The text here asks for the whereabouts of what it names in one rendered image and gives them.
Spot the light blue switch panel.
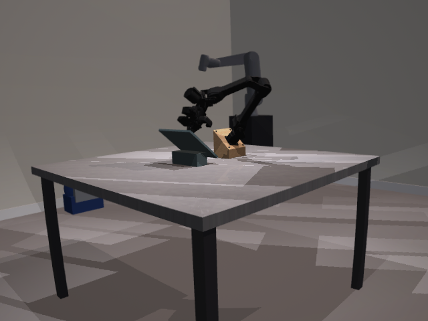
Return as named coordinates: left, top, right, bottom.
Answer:
left=159, top=129, right=218, bottom=167

